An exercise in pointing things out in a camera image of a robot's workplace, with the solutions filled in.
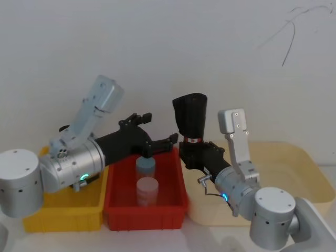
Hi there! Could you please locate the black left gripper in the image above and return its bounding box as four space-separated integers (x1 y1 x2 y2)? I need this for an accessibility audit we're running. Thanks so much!
94 112 180 167

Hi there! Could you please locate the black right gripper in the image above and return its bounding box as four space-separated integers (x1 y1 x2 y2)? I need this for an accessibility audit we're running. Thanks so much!
178 141 233 180

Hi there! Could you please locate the black bottle with red band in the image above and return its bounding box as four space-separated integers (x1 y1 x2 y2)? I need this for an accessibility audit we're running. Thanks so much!
172 91 208 144

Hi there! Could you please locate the clear bottle with grey cap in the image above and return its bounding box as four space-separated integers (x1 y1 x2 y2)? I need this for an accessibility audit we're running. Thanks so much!
135 155 156 182

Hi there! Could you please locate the clear bottle with white cap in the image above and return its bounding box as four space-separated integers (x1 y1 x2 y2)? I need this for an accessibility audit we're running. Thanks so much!
135 177 160 207

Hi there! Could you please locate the red plastic bin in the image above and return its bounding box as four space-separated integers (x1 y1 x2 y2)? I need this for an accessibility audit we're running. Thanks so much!
102 146 190 232

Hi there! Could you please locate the cream plastic bin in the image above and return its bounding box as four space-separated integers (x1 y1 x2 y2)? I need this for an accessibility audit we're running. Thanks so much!
183 141 332 228

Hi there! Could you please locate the yellow plastic bin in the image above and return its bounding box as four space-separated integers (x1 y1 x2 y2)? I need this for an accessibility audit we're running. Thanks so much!
23 145 110 233

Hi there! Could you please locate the thin dark gripper cable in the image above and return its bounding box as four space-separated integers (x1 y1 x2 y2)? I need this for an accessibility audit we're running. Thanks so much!
197 175 229 203

